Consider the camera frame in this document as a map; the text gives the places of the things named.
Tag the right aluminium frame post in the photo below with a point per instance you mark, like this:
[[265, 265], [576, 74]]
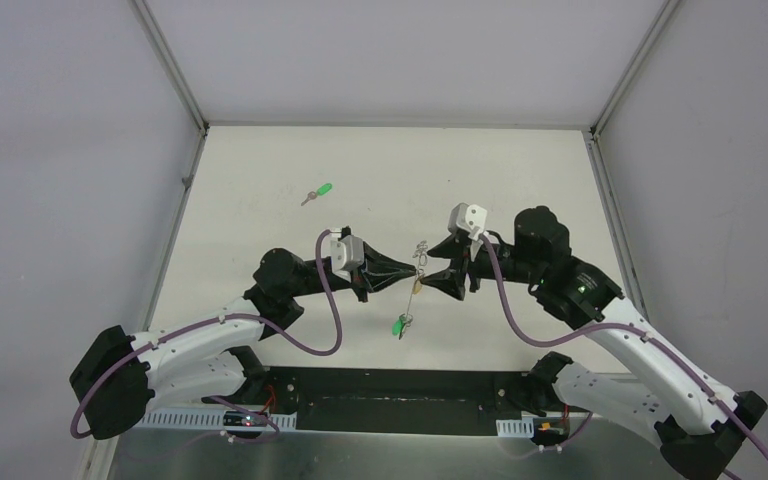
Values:
[[595, 142]]

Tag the white cable duct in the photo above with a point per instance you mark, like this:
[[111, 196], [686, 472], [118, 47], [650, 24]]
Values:
[[515, 428], [197, 419]]

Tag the green tagged loose key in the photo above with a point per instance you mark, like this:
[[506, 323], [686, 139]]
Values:
[[314, 194]]

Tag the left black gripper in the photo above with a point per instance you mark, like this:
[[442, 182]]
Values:
[[363, 276]]

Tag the left white cable duct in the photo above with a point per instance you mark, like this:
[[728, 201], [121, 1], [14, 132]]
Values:
[[197, 419]]

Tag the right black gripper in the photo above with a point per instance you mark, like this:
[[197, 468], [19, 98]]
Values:
[[450, 281]]

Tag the right white cable duct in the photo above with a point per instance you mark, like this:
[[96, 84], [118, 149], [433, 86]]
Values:
[[515, 428]]

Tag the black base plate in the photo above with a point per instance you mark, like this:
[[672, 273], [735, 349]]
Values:
[[433, 402]]

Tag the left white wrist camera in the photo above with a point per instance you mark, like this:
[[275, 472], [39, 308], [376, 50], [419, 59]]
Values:
[[346, 253]]

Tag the left aluminium frame post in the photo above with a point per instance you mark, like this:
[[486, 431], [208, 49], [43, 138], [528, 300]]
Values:
[[189, 132]]

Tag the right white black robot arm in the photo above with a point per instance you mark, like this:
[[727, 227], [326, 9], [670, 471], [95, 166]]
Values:
[[697, 423]]

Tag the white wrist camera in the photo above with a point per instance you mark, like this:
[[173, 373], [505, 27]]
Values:
[[346, 253], [468, 218]]

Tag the aluminium frame post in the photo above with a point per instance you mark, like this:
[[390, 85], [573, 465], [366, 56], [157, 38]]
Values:
[[595, 142], [189, 132]]

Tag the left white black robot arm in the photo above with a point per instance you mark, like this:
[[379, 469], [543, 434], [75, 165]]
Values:
[[122, 377]]

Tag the large wire keyring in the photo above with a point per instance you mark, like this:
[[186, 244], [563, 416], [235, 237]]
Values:
[[421, 258]]

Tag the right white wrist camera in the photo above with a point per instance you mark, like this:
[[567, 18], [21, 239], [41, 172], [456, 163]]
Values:
[[468, 218]]

